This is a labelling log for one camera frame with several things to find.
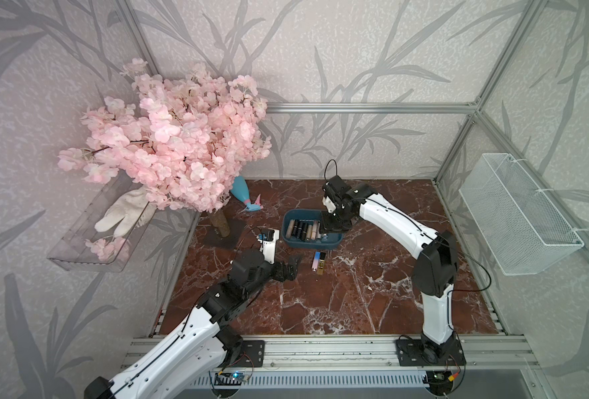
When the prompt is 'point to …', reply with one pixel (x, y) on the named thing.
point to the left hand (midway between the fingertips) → (291, 253)
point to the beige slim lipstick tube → (309, 231)
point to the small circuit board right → (440, 381)
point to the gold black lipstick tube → (321, 263)
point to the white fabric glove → (131, 209)
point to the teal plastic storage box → (333, 239)
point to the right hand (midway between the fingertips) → (322, 229)
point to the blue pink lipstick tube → (316, 261)
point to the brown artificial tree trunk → (218, 220)
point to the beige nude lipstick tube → (289, 229)
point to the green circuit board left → (229, 378)
